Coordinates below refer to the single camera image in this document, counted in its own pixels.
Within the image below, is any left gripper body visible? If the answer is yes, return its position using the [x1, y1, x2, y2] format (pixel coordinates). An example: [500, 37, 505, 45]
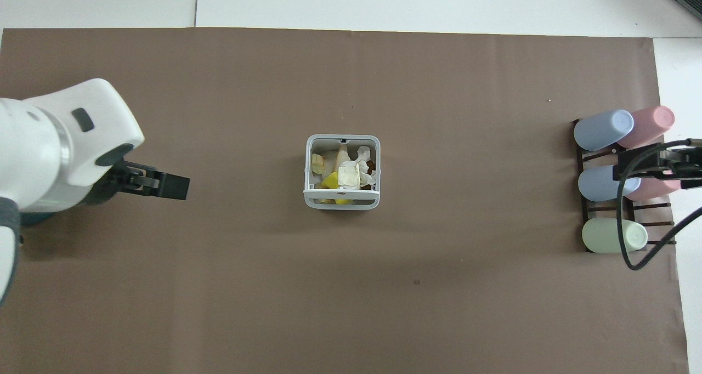
[82, 162, 132, 206]

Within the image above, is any white lidded trash can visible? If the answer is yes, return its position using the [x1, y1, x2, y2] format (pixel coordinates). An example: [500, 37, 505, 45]
[304, 134, 381, 211]

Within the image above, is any yellow trash scrap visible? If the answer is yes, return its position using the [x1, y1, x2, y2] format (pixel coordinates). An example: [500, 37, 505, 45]
[320, 171, 353, 205]

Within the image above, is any crumpled white tissue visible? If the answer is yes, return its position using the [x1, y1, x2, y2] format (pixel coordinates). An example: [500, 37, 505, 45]
[355, 146, 379, 188]

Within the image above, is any dark wooden cup rack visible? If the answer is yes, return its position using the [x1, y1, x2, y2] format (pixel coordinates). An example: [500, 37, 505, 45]
[572, 118, 677, 253]

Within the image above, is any blue plastic cup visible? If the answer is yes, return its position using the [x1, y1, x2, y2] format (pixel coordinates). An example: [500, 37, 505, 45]
[574, 109, 635, 152]
[578, 165, 642, 202]

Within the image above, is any green plastic cup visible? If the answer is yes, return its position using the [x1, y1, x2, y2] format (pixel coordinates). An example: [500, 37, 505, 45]
[582, 219, 648, 254]

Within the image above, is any pink plastic cup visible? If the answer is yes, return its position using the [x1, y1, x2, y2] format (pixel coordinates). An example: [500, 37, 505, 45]
[625, 177, 682, 202]
[617, 106, 676, 149]

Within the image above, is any black cable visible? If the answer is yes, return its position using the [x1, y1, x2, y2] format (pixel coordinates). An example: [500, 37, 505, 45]
[616, 140, 702, 271]

